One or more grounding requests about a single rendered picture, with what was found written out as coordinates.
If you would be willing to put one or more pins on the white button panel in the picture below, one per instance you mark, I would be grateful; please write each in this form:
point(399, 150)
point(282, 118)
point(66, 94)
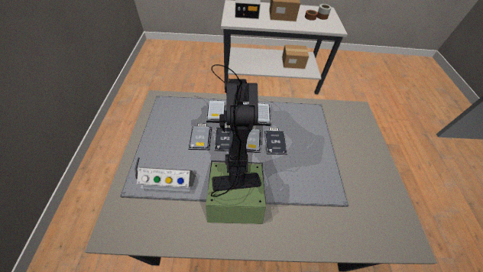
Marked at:
point(164, 178)

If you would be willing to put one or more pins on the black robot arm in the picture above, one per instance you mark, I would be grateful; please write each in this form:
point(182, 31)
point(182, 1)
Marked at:
point(244, 116)

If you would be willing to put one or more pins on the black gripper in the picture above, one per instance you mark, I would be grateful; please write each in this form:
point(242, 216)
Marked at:
point(222, 120)

